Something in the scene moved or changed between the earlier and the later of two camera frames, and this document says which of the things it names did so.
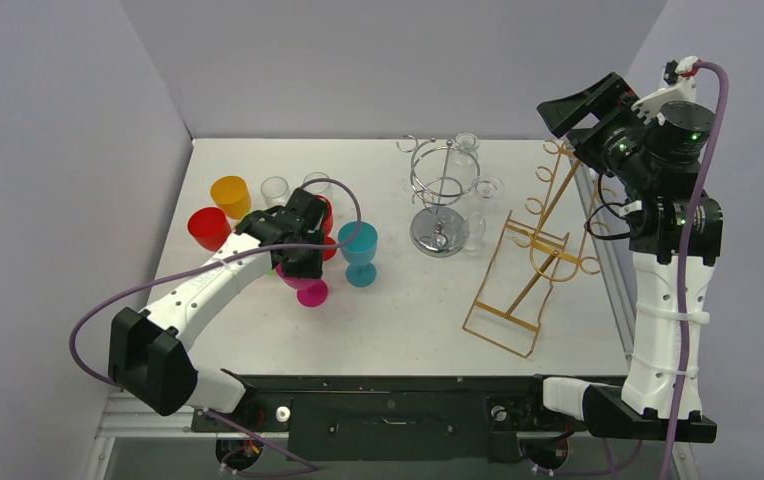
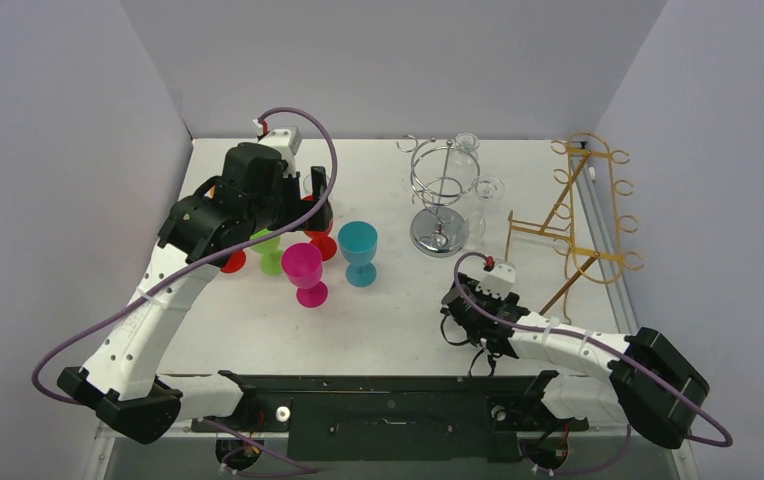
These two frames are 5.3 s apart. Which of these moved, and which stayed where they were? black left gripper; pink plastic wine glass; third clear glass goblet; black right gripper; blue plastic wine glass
Moved: black right gripper; black left gripper
Stayed: blue plastic wine glass; third clear glass goblet; pink plastic wine glass
